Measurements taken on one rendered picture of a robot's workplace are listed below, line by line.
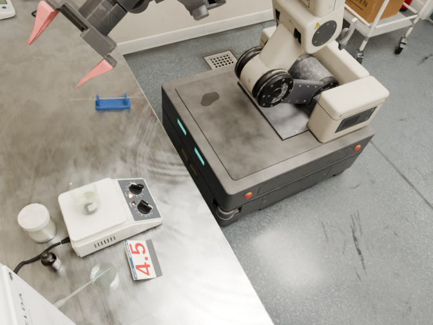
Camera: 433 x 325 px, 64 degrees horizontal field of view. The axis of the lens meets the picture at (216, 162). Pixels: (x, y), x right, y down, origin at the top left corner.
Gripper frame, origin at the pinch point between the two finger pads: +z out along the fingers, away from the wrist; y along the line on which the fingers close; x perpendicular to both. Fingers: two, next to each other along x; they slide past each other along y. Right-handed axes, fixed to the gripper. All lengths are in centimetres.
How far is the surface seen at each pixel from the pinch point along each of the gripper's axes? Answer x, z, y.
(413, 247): -51, -34, -166
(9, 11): -77, 17, 25
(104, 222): 0.6, 19.5, -26.5
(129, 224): -0.4, 17.1, -31.4
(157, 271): 4.0, 20.1, -42.2
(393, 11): -171, -142, -125
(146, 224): -2.4, 15.8, -35.1
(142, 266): 4.4, 21.0, -38.5
